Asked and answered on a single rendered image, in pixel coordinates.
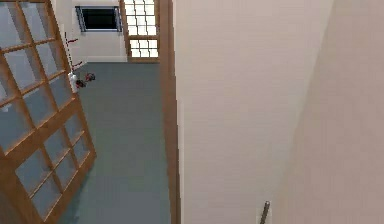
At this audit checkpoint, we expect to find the wooden lattice glass door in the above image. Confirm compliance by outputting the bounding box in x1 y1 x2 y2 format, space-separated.
119 0 161 64

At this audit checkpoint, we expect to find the wooden glass pane door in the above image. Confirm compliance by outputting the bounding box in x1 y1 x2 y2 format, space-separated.
0 0 98 224

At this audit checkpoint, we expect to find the wooden door frame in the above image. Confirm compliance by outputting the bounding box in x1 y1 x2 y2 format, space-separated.
158 0 182 224

